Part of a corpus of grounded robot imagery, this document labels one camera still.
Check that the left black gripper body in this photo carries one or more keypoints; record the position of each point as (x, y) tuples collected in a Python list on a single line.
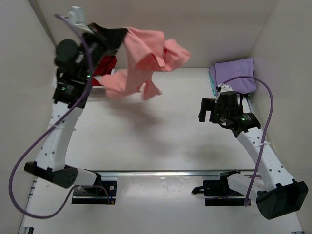
[(107, 37)]

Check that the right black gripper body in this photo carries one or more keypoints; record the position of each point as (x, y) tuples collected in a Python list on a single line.
[(206, 110)]

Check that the pink t shirt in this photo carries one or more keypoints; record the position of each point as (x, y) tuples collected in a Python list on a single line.
[(147, 51)]

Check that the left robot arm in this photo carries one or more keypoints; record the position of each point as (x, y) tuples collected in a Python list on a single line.
[(75, 67)]

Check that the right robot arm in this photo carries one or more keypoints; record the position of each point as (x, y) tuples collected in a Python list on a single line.
[(274, 190)]

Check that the red t shirt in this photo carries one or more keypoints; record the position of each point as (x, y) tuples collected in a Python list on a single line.
[(106, 65)]

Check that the folded teal t shirt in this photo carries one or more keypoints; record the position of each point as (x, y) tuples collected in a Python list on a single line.
[(212, 82)]

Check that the folded purple t shirt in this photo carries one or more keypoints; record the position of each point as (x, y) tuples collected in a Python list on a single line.
[(227, 70)]

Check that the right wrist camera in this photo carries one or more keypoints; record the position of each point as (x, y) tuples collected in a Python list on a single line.
[(223, 88)]

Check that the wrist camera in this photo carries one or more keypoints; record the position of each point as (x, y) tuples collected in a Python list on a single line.
[(76, 16), (223, 88)]

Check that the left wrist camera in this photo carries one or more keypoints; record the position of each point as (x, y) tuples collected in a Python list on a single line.
[(76, 16)]

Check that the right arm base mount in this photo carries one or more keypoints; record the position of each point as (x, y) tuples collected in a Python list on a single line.
[(218, 193)]

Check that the aluminium rail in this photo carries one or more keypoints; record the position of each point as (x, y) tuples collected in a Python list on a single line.
[(162, 173)]

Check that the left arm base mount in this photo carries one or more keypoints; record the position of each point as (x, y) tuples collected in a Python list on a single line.
[(97, 196)]

